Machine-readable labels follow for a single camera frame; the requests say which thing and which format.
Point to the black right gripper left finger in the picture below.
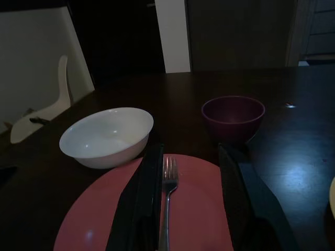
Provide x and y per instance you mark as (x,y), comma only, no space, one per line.
(142,198)

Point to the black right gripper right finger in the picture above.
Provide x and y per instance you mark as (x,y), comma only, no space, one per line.
(243,198)

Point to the silver metal fork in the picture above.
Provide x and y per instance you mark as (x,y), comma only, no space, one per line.
(168,177)

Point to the pink round plate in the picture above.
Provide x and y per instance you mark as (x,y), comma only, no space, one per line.
(193,204)

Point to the white ceramic bowl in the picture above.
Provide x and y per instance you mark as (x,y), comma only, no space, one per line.
(104,138)

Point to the dark purple bowl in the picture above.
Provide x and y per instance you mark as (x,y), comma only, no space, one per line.
(233,120)

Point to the yellow plate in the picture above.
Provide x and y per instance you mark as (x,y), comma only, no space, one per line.
(332,196)

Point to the dark wooden cabinet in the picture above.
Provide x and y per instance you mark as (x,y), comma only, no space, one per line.
(235,34)

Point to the dark drawer unit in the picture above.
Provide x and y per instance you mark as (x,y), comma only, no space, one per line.
(320,28)

